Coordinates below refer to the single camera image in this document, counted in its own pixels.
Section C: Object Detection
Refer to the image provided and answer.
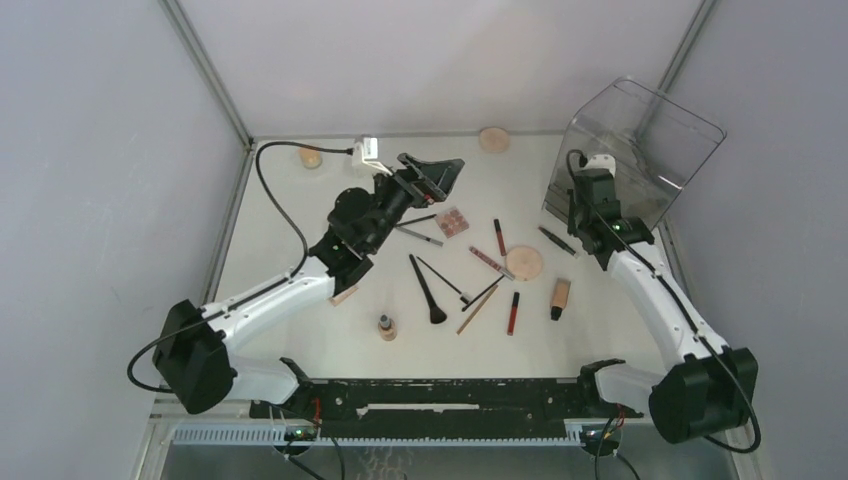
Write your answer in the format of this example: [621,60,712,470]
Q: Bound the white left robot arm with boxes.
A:
[152,153,465,417]

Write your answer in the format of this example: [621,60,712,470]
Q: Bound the red glitter lip gloss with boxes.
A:
[468,246,515,280]

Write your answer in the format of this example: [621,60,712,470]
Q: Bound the red black liquid lipstick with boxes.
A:
[506,291,521,336]

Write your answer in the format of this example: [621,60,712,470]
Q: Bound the dark green lipstick pencil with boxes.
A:
[537,226,579,258]

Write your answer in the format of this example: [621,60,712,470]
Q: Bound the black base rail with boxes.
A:
[249,378,641,441]

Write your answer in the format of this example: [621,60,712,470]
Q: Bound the round tan jar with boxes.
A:
[298,147,323,170]

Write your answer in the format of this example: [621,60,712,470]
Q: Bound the nine-pan eyeshadow palette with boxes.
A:
[434,207,470,239]

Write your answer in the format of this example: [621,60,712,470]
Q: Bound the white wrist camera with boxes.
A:
[581,154,617,176]
[351,136,392,175]

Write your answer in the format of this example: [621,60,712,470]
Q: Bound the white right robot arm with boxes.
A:
[568,168,762,454]

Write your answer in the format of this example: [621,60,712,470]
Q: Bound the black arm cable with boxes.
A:
[564,148,763,455]
[125,140,356,395]

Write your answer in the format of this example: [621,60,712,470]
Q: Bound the large black powder brush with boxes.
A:
[408,254,448,325]

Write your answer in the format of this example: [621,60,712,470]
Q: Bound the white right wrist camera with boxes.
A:
[581,154,617,176]

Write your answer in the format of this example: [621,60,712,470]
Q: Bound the orange square powder compact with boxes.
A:
[329,285,359,307]

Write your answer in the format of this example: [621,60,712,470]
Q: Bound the orange-red lip gloss tube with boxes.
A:
[493,218,507,257]

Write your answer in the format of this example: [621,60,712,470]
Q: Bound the clear acrylic makeup organizer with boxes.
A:
[542,77,726,229]

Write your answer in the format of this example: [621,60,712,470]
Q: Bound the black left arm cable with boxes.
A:
[125,140,356,395]

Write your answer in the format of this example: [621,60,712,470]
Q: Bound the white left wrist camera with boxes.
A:
[351,136,392,175]

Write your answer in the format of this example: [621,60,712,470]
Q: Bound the peach foundation bottle silver pump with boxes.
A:
[378,315,397,341]

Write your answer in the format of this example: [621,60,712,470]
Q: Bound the beige foundation bottle black cap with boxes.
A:
[549,278,571,321]

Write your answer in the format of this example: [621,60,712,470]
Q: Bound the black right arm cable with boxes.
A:
[564,148,763,455]

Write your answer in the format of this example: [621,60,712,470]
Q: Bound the round beige powder puff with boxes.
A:
[505,245,544,281]

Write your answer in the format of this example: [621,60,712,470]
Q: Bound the round beige sponge far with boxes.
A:
[478,127,511,154]

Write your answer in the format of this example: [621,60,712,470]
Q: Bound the black slim liner brush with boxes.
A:
[461,274,505,312]

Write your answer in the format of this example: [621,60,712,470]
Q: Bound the checkered eyeliner pencil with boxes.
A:
[395,226,444,247]

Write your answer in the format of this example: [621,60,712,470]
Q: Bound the thin black angled brush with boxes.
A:
[416,257,472,306]

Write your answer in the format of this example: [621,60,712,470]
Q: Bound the gold slim pencil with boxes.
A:
[456,285,498,335]

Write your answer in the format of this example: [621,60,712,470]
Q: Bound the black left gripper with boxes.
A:
[365,155,463,255]

